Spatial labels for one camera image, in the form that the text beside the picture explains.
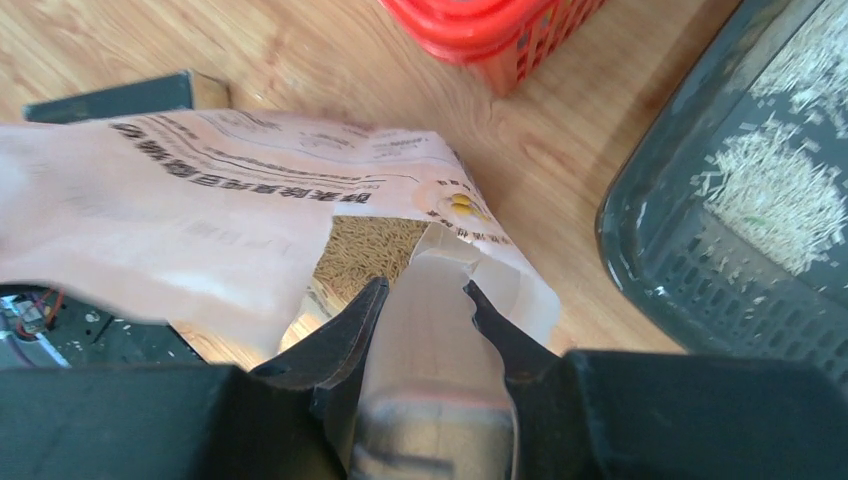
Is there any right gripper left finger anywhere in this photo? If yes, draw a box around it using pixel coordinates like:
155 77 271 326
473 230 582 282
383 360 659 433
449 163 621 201
1 278 389 479

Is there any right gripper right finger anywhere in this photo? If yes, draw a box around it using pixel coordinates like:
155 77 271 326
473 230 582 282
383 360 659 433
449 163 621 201
465 283 847 479

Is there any clear plastic scoop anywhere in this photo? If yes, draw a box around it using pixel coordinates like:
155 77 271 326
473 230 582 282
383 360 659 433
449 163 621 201
350 255 518 479

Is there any pink cat litter bag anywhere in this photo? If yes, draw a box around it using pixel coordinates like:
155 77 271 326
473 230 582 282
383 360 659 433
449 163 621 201
1 109 560 353

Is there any dark grey litter box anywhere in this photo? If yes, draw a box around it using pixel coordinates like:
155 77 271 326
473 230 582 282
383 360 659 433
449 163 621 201
596 1 847 387

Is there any teal and black box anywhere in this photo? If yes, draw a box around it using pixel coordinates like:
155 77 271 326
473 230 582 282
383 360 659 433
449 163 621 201
21 69 231 124

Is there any red plastic shopping basket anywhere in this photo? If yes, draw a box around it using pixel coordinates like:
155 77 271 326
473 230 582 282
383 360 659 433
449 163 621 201
381 0 604 96

